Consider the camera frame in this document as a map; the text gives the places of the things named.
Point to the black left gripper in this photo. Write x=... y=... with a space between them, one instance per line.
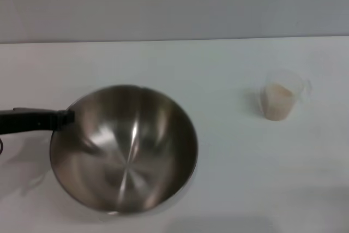
x=21 y=122

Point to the stainless steel mixing bowl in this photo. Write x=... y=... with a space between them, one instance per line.
x=128 y=159

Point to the white rice grains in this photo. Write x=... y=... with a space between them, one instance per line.
x=276 y=102

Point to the clear plastic measuring cup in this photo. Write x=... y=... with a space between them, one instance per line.
x=289 y=80

